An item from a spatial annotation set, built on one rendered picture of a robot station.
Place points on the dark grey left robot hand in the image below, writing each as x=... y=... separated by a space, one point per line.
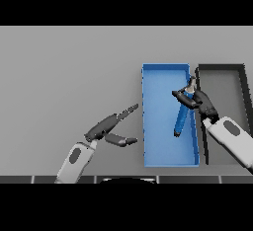
x=102 y=127

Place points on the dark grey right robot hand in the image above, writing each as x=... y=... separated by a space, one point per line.
x=204 y=105

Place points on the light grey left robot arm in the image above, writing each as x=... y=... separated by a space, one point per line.
x=76 y=158

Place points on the dark grey bin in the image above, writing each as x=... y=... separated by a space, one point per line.
x=222 y=110

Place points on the blue bin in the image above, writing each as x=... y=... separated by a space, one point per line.
x=164 y=119

